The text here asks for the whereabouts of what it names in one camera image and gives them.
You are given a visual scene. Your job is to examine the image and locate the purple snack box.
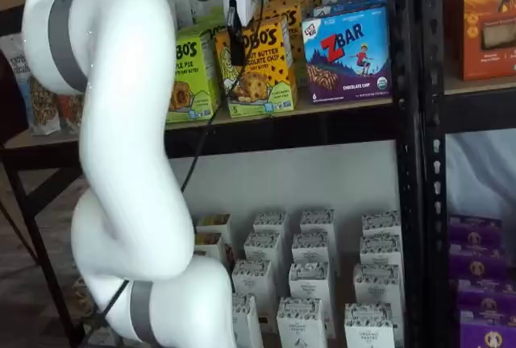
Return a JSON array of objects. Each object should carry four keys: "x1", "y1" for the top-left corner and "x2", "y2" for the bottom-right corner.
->
[
  {"x1": 449, "y1": 249, "x2": 510, "y2": 283},
  {"x1": 447, "y1": 213, "x2": 505, "y2": 252},
  {"x1": 459, "y1": 309, "x2": 516, "y2": 348},
  {"x1": 457, "y1": 279, "x2": 516, "y2": 313}
]

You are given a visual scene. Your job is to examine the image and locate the large orange cereal box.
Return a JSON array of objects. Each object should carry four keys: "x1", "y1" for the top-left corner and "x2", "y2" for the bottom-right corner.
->
[{"x1": 443, "y1": 0, "x2": 516, "y2": 82}]

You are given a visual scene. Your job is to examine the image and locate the short black cable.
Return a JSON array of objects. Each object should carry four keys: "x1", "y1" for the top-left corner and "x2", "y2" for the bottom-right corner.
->
[{"x1": 94, "y1": 278, "x2": 131, "y2": 327}]

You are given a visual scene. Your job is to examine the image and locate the white patterned carton box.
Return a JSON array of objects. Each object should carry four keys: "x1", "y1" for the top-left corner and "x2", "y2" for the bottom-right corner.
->
[
  {"x1": 231, "y1": 259, "x2": 278, "y2": 319},
  {"x1": 252, "y1": 210, "x2": 289, "y2": 244},
  {"x1": 299, "y1": 209, "x2": 335, "y2": 240},
  {"x1": 359, "y1": 233, "x2": 403, "y2": 268},
  {"x1": 353, "y1": 263, "x2": 403, "y2": 309},
  {"x1": 276, "y1": 296, "x2": 325, "y2": 348},
  {"x1": 243, "y1": 230, "x2": 284, "y2": 271},
  {"x1": 288, "y1": 261, "x2": 331, "y2": 313},
  {"x1": 231, "y1": 293, "x2": 264, "y2": 348},
  {"x1": 343, "y1": 302, "x2": 395, "y2": 348},
  {"x1": 291, "y1": 230, "x2": 331, "y2": 268},
  {"x1": 361, "y1": 210, "x2": 402, "y2": 240}
]

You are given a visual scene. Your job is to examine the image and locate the granola bag orange label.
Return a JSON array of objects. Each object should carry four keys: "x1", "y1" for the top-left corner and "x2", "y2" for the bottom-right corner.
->
[{"x1": 56, "y1": 92, "x2": 85, "y2": 132}]

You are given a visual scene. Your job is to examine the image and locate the black metal shelf rack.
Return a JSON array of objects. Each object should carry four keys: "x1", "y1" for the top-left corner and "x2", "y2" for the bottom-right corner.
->
[
  {"x1": 0, "y1": 0, "x2": 424, "y2": 348},
  {"x1": 421, "y1": 0, "x2": 516, "y2": 348}
]

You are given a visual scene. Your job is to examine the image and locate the granola bag blue label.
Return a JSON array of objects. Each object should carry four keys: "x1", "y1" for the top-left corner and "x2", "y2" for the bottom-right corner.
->
[{"x1": 0, "y1": 35, "x2": 60, "y2": 136}]

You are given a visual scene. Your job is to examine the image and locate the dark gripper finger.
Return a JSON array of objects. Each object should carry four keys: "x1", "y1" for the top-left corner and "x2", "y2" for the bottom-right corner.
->
[{"x1": 225, "y1": 3, "x2": 248, "y2": 68}]

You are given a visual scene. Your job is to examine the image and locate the long black cable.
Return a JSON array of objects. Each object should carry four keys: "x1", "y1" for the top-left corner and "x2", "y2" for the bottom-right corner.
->
[{"x1": 179, "y1": 0, "x2": 267, "y2": 194}]

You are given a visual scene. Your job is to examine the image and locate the yellow banana nut carton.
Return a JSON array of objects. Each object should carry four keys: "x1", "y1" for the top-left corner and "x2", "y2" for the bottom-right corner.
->
[
  {"x1": 193, "y1": 231, "x2": 226, "y2": 263},
  {"x1": 196, "y1": 213, "x2": 234, "y2": 240}
]

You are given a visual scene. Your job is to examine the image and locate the green Bobo's apple pie box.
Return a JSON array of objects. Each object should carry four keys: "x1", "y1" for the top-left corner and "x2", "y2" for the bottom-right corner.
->
[
  {"x1": 164, "y1": 27, "x2": 222, "y2": 123},
  {"x1": 177, "y1": 5, "x2": 227, "y2": 39}
]

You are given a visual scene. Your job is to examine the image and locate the yellow Bobo's peanut butter box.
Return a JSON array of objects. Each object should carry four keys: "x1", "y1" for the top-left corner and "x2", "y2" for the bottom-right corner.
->
[
  {"x1": 268, "y1": 0, "x2": 315, "y2": 10},
  {"x1": 213, "y1": 16, "x2": 299, "y2": 118},
  {"x1": 257, "y1": 3, "x2": 304, "y2": 77}
]

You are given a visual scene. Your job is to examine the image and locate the pale fabric sheet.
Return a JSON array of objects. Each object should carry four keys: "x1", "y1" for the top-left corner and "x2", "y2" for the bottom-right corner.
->
[{"x1": 445, "y1": 130, "x2": 516, "y2": 220}]

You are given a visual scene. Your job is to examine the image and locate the wooden shelf board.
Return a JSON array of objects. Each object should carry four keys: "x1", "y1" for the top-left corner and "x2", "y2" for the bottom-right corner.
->
[
  {"x1": 443, "y1": 77, "x2": 516, "y2": 96},
  {"x1": 0, "y1": 97, "x2": 394, "y2": 151}
]

